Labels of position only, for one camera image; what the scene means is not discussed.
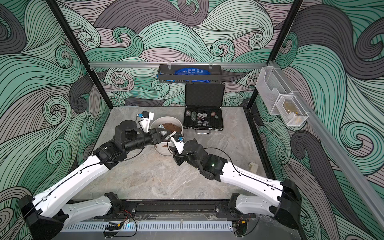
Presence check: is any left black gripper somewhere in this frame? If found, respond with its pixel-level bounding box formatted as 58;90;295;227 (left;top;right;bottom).
123;128;171;154

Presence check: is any white ceramic pot with mud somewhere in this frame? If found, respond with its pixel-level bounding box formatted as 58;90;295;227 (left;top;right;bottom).
151;117;183;157

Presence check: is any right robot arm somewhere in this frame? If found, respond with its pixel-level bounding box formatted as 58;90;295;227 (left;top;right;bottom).
169;137;302;230

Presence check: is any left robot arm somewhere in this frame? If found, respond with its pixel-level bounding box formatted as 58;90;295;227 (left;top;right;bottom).
19;120;171;240

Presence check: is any black poker chip case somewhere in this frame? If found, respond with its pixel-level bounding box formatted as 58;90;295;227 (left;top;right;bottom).
183;83;225;134

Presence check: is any blue item on shelf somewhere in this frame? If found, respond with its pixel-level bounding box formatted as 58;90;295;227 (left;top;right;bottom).
174;68;211;76

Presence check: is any small beige block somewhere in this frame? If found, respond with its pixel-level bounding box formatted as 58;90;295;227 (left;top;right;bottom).
249;162;259;174

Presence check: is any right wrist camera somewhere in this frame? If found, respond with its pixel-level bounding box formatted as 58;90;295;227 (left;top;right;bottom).
170;133;185;155

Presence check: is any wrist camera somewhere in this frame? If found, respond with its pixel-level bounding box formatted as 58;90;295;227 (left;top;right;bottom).
170;133;185;155
137;111;154;133

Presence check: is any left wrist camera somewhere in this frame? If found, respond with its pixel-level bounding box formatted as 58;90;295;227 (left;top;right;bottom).
137;111;154;133

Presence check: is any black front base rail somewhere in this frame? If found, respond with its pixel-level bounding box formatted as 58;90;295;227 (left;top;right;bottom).
68;199;296;214

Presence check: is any aluminium wall rail back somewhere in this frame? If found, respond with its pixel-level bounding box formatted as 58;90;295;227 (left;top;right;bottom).
89;61;267;69

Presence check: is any aluminium wall rail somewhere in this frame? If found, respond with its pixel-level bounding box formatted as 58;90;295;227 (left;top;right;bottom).
89;61;267;69
268;61;384;229

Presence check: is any large clear wall bin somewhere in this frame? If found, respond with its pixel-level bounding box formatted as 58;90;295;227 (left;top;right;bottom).
256;66;293;115

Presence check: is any small clear wall bin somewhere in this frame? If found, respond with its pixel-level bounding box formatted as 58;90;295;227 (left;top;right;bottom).
276;95;309;127

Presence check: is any white perforated cable duct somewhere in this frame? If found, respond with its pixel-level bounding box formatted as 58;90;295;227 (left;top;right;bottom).
62;221;233;233

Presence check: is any aluminium wall rail right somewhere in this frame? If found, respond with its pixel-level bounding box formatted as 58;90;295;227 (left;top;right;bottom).
268;61;384;229

